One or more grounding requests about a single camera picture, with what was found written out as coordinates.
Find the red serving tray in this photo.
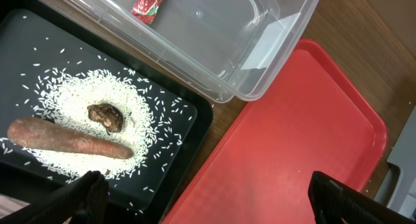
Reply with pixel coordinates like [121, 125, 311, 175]
[165, 40, 387, 224]

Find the brown food scrap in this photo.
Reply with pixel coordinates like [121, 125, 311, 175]
[87, 103, 124, 133]

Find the black tray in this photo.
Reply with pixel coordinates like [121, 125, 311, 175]
[1, 0, 213, 223]

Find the clear plastic bin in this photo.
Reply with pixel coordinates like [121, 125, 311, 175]
[39, 0, 319, 103]

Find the pile of white rice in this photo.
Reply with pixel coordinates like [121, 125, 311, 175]
[0, 47, 194, 215]

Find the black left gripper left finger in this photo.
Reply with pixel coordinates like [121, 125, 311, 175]
[1, 171, 109, 224]

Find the brown sausage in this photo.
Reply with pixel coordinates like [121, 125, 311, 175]
[7, 117, 134, 159]

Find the grey dishwasher rack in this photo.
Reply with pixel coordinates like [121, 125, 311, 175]
[374, 111, 415, 221]

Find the red snack wrapper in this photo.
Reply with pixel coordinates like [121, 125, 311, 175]
[131, 0, 163, 24]

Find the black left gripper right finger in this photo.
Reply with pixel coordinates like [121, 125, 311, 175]
[308, 171, 415, 224]

